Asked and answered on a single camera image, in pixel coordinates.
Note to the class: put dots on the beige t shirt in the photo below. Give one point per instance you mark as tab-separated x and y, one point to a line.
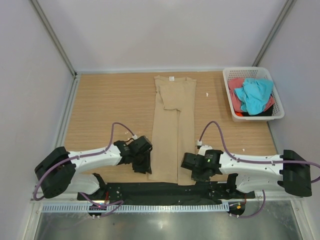
173	130

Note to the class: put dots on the white plastic laundry basket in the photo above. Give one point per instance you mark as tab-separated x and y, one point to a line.
257	73

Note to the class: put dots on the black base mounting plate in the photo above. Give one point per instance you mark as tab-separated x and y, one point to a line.
168	194

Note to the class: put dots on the pink t shirt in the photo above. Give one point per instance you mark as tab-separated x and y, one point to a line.
232	84

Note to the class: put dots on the aluminium corner post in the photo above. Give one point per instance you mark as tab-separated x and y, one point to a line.
279	21
56	42

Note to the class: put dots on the turquoise t shirt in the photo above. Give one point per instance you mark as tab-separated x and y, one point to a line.
255	95

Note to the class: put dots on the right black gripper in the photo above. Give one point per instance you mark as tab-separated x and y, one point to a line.
187	161

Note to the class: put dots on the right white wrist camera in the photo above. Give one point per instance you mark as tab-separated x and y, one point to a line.
202	148

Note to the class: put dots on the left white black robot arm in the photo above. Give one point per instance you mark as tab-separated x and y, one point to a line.
64	171

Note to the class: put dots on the right aluminium corner post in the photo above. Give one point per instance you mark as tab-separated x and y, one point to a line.
279	21

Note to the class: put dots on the white slotted cable duct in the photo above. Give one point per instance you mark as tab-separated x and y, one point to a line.
88	208

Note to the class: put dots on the left aluminium corner post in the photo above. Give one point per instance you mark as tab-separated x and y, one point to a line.
56	42

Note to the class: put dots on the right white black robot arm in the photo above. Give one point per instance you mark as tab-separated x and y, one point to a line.
246	173

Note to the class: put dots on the black garment in basket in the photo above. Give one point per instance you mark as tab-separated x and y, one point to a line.
266	113

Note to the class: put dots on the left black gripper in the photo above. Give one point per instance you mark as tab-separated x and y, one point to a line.
141	164

